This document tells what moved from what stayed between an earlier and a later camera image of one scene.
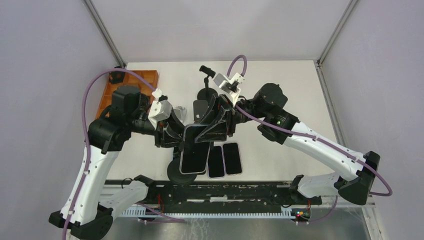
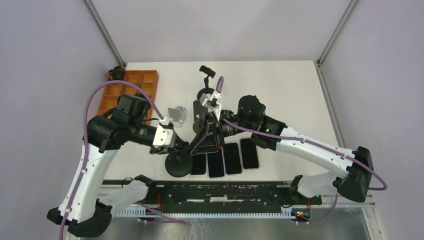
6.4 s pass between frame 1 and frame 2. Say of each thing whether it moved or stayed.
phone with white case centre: stayed
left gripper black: moved
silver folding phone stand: stayed
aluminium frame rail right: stayed
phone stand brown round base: stayed
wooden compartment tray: stayed
